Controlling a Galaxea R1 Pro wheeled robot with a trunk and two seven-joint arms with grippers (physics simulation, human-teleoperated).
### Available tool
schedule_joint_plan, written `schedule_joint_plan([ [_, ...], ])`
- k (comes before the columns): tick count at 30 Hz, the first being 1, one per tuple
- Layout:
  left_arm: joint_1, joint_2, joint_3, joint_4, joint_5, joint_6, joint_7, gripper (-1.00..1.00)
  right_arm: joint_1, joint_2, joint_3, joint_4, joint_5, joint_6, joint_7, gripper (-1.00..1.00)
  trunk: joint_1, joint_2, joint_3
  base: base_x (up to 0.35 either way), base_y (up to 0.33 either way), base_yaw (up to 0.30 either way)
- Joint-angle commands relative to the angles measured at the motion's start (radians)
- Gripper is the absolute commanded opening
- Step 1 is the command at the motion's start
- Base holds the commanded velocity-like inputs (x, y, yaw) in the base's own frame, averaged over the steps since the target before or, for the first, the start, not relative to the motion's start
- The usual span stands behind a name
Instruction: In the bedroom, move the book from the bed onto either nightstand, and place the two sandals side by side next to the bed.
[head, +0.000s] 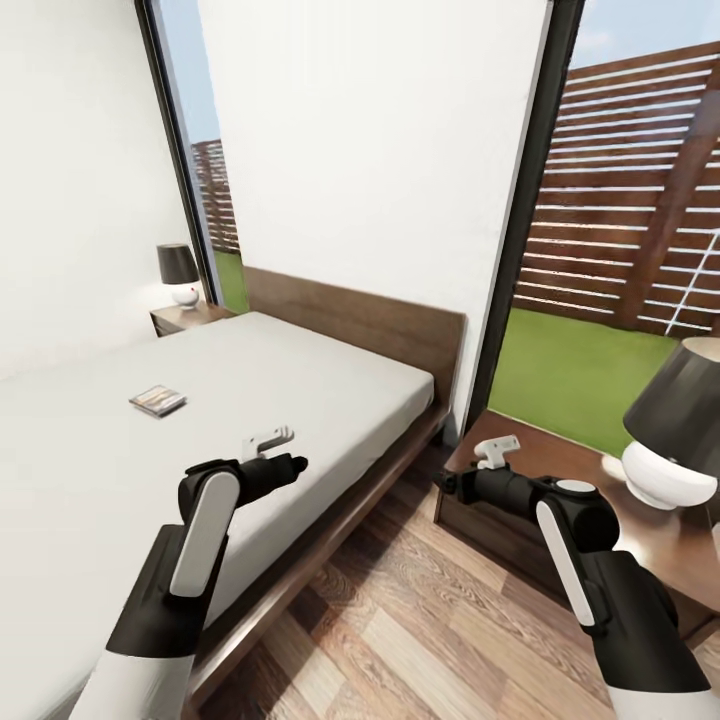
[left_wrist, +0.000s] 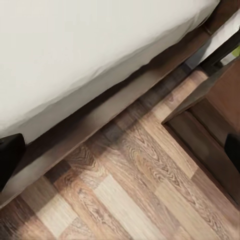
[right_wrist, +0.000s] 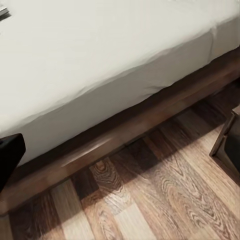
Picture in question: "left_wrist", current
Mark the bed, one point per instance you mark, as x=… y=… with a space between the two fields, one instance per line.
x=67 y=67

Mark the nightstand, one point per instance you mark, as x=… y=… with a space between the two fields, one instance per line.
x=202 y=122

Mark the fixed window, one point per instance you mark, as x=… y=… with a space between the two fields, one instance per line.
x=227 y=52

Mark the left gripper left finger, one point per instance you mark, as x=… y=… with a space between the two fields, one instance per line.
x=12 y=150

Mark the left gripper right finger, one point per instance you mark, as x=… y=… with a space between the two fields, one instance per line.
x=232 y=149

